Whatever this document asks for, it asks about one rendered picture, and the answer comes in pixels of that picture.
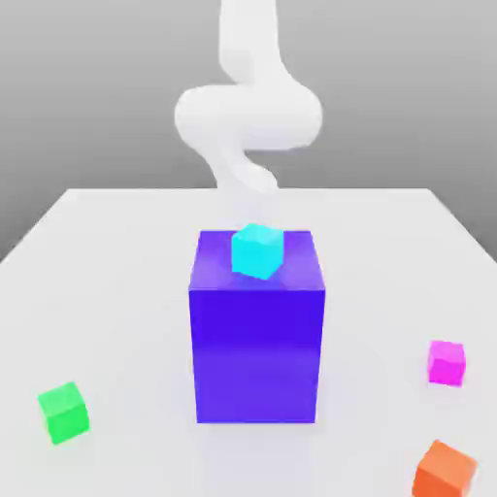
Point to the small magenta cube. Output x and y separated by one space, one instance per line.
445 365

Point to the small cyan cube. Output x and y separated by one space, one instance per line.
254 254

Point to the small orange cube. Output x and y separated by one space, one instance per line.
442 471

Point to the large purple box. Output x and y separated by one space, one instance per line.
256 349

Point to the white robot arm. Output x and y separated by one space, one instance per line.
248 116

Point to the small green cube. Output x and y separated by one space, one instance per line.
64 413

